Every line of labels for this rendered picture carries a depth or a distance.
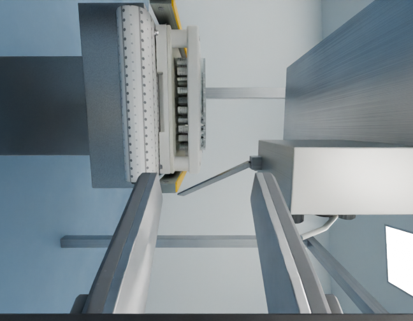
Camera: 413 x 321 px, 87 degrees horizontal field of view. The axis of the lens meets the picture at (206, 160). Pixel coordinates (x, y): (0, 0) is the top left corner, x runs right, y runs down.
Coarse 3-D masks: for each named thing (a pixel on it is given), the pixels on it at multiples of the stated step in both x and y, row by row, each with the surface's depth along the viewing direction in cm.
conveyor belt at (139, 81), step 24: (120, 24) 31; (144, 24) 32; (120, 48) 32; (144, 48) 32; (120, 72) 32; (144, 72) 32; (120, 96) 34; (144, 96) 33; (144, 120) 33; (144, 144) 34; (144, 168) 34
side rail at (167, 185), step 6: (168, 174) 42; (174, 174) 42; (162, 180) 36; (168, 180) 36; (174, 180) 36; (162, 186) 34; (168, 186) 34; (174, 186) 34; (162, 192) 34; (168, 192) 34; (174, 192) 34
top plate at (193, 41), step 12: (192, 36) 35; (192, 48) 35; (192, 60) 36; (192, 72) 36; (192, 84) 36; (192, 96) 37; (192, 108) 37; (192, 120) 37; (192, 132) 37; (192, 144) 38; (192, 156) 38; (192, 168) 38
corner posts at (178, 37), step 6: (174, 30) 36; (180, 30) 36; (186, 30) 36; (174, 36) 35; (180, 36) 35; (186, 36) 35; (174, 42) 36; (180, 42) 36; (186, 42) 36; (186, 150) 60; (180, 156) 40; (186, 156) 40; (174, 162) 39; (180, 162) 39; (186, 162) 39; (174, 168) 39; (180, 168) 39; (186, 168) 39
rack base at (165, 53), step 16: (160, 32) 35; (160, 48) 35; (176, 48) 42; (160, 64) 36; (160, 80) 38; (160, 96) 38; (176, 96) 42; (160, 112) 38; (160, 144) 38; (160, 160) 38
